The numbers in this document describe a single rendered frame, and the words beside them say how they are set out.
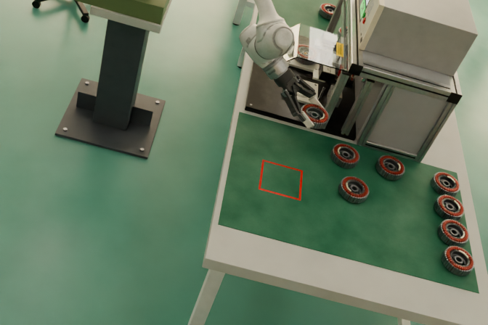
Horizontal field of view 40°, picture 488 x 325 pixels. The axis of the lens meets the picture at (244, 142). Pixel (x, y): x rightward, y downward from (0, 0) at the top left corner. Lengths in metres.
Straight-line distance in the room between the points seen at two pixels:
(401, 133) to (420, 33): 0.42
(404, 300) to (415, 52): 0.94
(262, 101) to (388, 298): 0.96
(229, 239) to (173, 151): 1.38
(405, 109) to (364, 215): 0.47
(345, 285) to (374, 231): 0.29
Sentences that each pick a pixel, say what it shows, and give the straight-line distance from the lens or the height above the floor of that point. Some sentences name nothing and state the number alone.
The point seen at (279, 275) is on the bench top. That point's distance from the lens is 2.20.
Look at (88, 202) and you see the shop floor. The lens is 3.23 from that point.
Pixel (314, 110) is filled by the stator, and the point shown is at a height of 0.91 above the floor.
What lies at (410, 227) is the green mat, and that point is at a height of 0.75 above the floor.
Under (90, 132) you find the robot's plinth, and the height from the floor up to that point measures 0.02.
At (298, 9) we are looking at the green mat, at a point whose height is 0.75.
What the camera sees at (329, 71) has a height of 0.92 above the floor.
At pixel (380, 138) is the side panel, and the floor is 0.80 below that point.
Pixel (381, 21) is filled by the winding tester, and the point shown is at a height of 1.26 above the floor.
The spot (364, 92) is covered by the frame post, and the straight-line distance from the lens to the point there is 2.65.
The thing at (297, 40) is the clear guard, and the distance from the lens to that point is 2.65.
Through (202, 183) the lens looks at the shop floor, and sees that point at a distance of 3.42.
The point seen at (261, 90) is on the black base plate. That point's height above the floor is 0.77.
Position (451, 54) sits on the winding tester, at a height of 1.21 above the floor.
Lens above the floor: 2.44
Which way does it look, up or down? 41 degrees down
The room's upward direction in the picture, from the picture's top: 20 degrees clockwise
